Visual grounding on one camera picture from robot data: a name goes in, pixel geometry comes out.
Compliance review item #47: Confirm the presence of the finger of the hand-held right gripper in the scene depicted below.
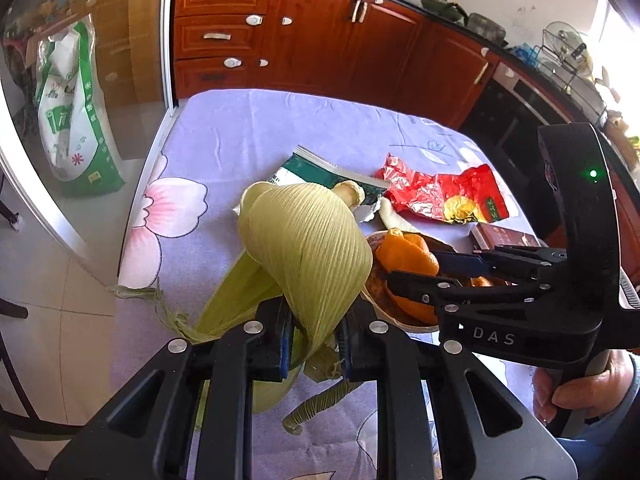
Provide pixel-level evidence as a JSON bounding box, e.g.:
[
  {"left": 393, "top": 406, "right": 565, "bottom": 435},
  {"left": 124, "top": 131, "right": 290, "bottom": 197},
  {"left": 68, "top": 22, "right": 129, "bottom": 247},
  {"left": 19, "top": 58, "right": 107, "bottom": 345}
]
[
  {"left": 387, "top": 269, "right": 542, "bottom": 312},
  {"left": 434, "top": 244, "right": 569, "bottom": 282}
]

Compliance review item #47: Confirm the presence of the white vegetable scrap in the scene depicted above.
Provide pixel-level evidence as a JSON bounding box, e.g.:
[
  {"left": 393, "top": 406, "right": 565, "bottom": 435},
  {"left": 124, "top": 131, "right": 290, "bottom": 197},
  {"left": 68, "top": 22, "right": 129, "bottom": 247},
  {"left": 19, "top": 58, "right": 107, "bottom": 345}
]
[{"left": 377, "top": 199, "right": 422, "bottom": 234}]

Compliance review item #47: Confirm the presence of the dark frying pan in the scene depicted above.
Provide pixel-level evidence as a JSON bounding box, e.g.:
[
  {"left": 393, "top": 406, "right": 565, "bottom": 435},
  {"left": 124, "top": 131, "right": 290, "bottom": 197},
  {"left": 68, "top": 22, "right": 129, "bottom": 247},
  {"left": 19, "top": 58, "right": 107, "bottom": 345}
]
[{"left": 419, "top": 0, "right": 469, "bottom": 24}]

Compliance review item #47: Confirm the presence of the green and white rice bag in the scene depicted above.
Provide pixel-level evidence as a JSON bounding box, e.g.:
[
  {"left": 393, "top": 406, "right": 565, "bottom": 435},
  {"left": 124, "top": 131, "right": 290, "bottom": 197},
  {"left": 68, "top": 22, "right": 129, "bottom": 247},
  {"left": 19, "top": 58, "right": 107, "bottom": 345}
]
[{"left": 34, "top": 19, "right": 127, "bottom": 199}]

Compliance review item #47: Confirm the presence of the wire dish rack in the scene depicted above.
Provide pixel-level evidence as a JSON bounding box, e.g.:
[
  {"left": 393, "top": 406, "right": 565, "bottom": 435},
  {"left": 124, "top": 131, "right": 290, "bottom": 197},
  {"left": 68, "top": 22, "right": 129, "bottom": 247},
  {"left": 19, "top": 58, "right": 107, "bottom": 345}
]
[{"left": 536, "top": 20, "right": 610, "bottom": 112}]

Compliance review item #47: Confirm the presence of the black built-in oven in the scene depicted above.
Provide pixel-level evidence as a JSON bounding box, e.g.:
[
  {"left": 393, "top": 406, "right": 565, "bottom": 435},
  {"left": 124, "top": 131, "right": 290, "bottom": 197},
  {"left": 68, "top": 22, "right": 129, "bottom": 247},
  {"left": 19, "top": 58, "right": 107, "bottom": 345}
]
[{"left": 459, "top": 61, "right": 602, "bottom": 173}]

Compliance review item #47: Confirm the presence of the green and silver snack packet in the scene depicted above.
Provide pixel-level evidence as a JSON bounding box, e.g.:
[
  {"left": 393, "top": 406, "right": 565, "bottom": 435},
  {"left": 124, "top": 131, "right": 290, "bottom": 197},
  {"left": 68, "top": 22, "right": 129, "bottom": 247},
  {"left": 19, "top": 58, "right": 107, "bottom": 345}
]
[{"left": 234, "top": 145, "right": 392, "bottom": 224}]

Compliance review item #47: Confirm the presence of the person's right hand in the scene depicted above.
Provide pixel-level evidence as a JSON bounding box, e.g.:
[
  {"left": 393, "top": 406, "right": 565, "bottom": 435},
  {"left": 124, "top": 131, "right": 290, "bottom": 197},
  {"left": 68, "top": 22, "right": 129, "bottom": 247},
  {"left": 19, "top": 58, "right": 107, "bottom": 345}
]
[{"left": 531, "top": 350, "right": 640, "bottom": 424}]

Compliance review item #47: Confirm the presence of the green corn husk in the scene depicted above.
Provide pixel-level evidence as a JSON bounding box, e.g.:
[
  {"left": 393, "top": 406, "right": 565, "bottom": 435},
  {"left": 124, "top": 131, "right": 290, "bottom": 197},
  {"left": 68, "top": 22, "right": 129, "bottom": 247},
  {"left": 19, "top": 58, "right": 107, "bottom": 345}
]
[{"left": 107, "top": 182, "right": 374, "bottom": 436}]

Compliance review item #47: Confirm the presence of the light wooden cabinet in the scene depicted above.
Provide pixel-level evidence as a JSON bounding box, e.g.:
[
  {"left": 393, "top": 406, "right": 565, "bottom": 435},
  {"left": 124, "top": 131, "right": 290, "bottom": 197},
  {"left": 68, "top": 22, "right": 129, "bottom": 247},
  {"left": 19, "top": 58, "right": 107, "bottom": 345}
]
[{"left": 64, "top": 0, "right": 167, "bottom": 107}]

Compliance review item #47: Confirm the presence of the small brown box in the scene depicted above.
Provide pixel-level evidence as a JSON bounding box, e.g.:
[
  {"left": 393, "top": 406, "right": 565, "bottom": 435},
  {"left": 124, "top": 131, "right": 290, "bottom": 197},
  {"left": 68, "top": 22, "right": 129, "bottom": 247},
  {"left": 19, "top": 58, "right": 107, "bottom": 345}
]
[{"left": 470, "top": 222, "right": 542, "bottom": 254}]

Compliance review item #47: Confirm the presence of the red foil wrapper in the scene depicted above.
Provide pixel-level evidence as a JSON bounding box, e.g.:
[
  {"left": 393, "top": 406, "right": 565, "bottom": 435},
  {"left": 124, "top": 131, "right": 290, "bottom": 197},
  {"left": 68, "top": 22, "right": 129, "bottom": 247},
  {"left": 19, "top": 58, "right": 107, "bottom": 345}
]
[{"left": 374, "top": 153, "right": 512, "bottom": 227}]

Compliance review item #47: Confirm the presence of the grey cooking pot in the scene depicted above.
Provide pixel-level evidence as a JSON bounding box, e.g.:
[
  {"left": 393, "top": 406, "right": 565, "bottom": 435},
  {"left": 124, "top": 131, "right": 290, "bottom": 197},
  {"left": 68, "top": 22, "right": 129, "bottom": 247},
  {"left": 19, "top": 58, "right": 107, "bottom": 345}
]
[{"left": 466, "top": 11, "right": 509, "bottom": 44}]

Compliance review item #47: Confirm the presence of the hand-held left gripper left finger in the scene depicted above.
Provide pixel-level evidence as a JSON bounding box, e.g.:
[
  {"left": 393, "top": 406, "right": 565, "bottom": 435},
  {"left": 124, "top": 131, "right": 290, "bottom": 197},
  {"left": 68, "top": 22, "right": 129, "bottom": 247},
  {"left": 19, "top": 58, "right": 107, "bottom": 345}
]
[{"left": 49, "top": 300, "right": 297, "bottom": 480}]

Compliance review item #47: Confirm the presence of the sliding glass door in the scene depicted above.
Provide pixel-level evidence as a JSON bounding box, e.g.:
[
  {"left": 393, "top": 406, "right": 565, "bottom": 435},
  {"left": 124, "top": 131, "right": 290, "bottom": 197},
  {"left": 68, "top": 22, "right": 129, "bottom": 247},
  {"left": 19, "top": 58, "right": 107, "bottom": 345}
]
[{"left": 0, "top": 0, "right": 182, "bottom": 273}]

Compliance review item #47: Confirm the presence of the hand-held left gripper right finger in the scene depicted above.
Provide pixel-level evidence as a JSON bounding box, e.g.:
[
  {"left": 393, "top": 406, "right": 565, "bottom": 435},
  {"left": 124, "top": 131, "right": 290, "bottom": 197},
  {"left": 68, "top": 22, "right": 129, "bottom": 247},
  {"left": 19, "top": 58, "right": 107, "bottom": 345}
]
[{"left": 336, "top": 305, "right": 575, "bottom": 480}]

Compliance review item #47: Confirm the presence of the red-brown kitchen cabinet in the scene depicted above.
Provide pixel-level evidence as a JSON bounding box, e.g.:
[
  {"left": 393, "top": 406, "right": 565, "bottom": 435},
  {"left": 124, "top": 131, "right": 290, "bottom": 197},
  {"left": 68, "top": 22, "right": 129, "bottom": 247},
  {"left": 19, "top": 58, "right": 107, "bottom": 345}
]
[{"left": 172, "top": 0, "right": 502, "bottom": 132}]

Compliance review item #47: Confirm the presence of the orange peel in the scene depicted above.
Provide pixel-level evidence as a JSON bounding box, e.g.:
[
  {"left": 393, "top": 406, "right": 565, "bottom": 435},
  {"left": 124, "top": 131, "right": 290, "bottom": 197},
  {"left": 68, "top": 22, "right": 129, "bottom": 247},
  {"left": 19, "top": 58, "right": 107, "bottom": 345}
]
[{"left": 374, "top": 227, "right": 495, "bottom": 326}]

